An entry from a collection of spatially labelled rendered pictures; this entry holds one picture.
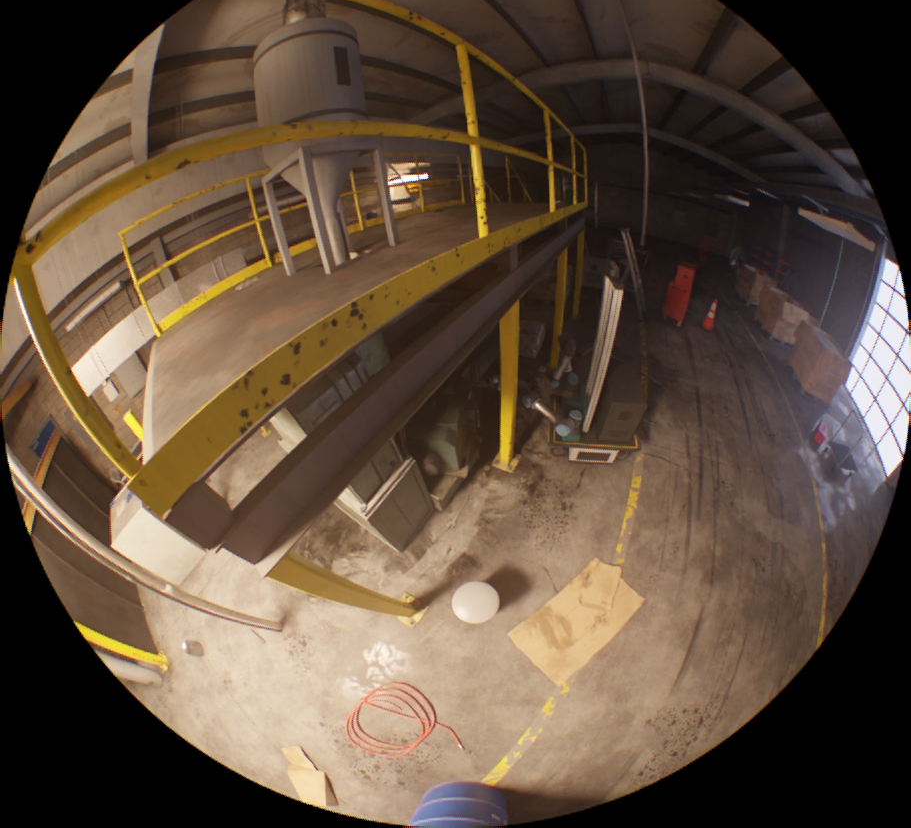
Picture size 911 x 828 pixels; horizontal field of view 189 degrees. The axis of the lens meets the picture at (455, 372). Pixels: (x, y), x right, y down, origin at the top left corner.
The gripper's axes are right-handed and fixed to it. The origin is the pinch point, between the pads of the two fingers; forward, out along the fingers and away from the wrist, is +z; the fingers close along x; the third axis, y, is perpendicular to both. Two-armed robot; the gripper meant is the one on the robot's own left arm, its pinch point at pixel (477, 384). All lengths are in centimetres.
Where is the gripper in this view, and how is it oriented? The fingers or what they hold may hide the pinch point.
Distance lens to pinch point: 264.1
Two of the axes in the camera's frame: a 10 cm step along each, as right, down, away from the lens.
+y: -1.1, -7.9, -6.1
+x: 2.9, 5.6, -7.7
